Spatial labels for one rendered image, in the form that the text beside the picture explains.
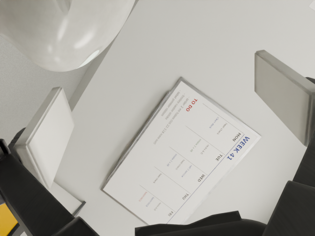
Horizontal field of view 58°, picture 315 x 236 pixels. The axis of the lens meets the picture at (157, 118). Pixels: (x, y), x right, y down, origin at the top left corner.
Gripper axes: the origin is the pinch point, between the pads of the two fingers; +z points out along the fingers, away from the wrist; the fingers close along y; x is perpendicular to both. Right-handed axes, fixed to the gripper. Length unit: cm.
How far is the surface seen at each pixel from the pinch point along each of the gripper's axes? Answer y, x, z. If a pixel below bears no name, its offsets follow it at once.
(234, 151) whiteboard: 71, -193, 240
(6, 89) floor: -114, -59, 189
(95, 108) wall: -81, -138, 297
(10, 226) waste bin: -143, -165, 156
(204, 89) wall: 49, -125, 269
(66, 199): -143, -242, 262
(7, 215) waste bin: -145, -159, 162
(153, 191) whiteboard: -29, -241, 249
